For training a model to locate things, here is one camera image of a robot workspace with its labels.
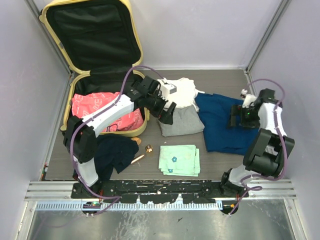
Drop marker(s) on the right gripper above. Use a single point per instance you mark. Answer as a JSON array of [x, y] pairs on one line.
[[236, 110]]

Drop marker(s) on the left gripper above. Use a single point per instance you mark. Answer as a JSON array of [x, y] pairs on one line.
[[166, 117]]

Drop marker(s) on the grey garment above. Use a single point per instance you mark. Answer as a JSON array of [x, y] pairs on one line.
[[185, 122]]

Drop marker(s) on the blue garment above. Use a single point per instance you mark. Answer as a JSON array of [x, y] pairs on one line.
[[214, 113]]

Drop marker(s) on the white garment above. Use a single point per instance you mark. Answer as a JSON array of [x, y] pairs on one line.
[[185, 94]]

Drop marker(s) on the mint green floral cloth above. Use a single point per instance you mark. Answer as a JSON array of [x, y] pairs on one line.
[[179, 160]]

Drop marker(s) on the pink patterned garment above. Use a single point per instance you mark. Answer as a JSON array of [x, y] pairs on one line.
[[83, 105]]

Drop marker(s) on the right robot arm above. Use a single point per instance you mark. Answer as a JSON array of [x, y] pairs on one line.
[[267, 155]]

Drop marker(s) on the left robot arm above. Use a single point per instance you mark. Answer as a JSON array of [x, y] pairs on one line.
[[80, 137]]

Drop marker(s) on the gold perfume bottle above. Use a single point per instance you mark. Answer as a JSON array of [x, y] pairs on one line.
[[149, 149]]

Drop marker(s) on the dark navy garment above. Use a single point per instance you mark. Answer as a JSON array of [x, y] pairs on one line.
[[114, 152]]

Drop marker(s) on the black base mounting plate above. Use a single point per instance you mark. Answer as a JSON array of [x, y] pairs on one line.
[[165, 191]]

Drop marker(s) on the yellow hard-shell suitcase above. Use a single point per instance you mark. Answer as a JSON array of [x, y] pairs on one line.
[[99, 41]]

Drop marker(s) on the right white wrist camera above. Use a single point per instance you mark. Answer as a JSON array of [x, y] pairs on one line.
[[247, 98]]

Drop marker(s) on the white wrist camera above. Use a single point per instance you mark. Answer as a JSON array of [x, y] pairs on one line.
[[167, 88], [247, 98]]

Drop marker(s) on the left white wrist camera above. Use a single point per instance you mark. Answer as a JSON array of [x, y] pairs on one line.
[[167, 88]]

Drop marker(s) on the aluminium frame rail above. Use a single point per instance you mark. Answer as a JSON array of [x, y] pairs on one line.
[[72, 190]]

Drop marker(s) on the white slotted cable duct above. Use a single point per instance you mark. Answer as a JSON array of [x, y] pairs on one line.
[[80, 206]]

